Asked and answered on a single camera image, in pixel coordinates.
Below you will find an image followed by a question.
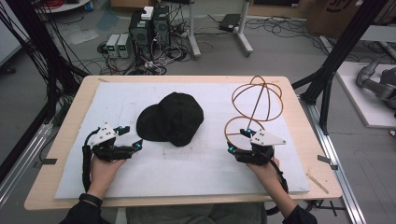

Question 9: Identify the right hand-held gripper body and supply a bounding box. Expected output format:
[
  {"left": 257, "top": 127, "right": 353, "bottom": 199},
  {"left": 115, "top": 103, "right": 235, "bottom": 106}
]
[{"left": 234, "top": 128, "right": 287, "bottom": 165}]

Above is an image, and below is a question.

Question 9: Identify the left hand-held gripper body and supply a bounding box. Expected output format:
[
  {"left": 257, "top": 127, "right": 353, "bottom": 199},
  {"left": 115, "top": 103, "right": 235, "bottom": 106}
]
[{"left": 89, "top": 123, "right": 135, "bottom": 162}]

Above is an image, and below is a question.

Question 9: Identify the person's right hand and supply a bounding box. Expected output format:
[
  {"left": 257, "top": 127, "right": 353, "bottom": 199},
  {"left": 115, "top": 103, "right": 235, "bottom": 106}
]
[{"left": 245, "top": 157, "right": 283, "bottom": 191}]

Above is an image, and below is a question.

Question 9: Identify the person's left hand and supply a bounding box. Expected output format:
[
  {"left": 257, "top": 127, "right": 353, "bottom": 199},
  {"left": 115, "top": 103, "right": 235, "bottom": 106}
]
[{"left": 88, "top": 155, "right": 127, "bottom": 199}]

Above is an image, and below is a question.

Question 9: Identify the black baseball cap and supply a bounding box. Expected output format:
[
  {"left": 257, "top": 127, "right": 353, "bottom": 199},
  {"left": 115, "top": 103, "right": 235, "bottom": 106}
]
[{"left": 135, "top": 91, "right": 205, "bottom": 148}]

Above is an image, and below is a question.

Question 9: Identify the white foam mat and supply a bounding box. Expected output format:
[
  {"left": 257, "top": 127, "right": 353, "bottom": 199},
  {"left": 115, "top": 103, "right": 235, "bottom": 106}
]
[{"left": 53, "top": 81, "right": 311, "bottom": 201}]

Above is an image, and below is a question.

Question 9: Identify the black wristband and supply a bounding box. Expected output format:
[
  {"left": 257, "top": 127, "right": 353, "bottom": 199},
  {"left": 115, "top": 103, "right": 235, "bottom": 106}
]
[{"left": 78, "top": 192, "right": 104, "bottom": 208}]

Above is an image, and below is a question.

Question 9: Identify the thin wooden stick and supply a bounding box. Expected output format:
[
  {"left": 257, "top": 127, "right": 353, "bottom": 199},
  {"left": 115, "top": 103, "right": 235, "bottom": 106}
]
[{"left": 305, "top": 173, "right": 330, "bottom": 195}]

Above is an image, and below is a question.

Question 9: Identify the person's lap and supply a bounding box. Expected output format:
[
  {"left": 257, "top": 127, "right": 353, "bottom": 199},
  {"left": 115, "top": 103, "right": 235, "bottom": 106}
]
[{"left": 125, "top": 203, "right": 266, "bottom": 224}]

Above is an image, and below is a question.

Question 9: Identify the grey bench power supply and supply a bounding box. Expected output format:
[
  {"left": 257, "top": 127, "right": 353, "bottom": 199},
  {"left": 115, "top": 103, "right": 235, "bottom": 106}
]
[
  {"left": 117, "top": 33, "right": 133, "bottom": 59},
  {"left": 105, "top": 33, "right": 121, "bottom": 59}
]

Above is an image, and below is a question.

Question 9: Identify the black computer tower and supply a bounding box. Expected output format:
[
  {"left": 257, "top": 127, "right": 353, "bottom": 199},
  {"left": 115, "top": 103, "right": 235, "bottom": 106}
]
[{"left": 128, "top": 5, "right": 171, "bottom": 61}]

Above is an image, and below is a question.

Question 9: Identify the white base board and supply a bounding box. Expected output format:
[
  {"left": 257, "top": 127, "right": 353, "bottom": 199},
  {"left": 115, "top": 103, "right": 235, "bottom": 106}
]
[{"left": 335, "top": 61, "right": 396, "bottom": 130}]

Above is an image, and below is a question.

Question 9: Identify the black flat box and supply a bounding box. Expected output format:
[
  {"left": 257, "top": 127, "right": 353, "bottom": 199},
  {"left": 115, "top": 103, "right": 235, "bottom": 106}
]
[{"left": 218, "top": 13, "right": 243, "bottom": 33}]

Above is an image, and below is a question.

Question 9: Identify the white box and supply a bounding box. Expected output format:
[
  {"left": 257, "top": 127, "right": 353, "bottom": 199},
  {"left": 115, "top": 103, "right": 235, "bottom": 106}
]
[{"left": 140, "top": 6, "right": 155, "bottom": 21}]

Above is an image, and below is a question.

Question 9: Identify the brown cardboard box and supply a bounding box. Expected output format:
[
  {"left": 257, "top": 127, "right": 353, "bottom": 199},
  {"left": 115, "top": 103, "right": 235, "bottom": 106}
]
[{"left": 305, "top": 0, "right": 366, "bottom": 39}]

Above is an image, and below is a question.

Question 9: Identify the copper wire hat stand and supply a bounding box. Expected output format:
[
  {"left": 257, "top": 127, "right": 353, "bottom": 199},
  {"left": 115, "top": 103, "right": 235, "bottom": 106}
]
[{"left": 223, "top": 75, "right": 285, "bottom": 151}]

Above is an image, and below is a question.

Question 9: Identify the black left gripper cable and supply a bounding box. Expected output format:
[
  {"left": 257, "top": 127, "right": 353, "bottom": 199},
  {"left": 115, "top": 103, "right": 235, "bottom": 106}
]
[{"left": 80, "top": 128, "right": 101, "bottom": 194}]

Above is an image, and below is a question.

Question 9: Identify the tangle of floor cables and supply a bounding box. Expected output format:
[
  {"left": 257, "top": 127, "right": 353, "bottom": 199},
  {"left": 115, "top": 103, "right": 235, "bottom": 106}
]
[{"left": 96, "top": 18, "right": 200, "bottom": 77}]

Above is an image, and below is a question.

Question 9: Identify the aluminium rail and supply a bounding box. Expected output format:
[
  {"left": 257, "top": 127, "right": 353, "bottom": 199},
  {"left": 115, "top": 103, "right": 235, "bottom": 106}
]
[
  {"left": 299, "top": 95, "right": 368, "bottom": 224},
  {"left": 0, "top": 121, "right": 54, "bottom": 208}
]

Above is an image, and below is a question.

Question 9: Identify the white table leg frame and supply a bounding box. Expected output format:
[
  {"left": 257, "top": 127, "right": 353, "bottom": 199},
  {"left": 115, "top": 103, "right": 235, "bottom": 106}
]
[{"left": 186, "top": 0, "right": 255, "bottom": 61}]

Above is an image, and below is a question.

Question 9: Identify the black cable-hung frame post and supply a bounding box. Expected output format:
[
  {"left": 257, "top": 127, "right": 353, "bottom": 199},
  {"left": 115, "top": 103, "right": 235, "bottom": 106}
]
[{"left": 0, "top": 0, "right": 90, "bottom": 125}]

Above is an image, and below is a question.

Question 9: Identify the black metal frame stand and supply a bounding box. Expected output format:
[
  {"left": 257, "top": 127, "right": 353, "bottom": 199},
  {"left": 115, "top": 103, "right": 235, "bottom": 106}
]
[{"left": 291, "top": 0, "right": 390, "bottom": 135}]

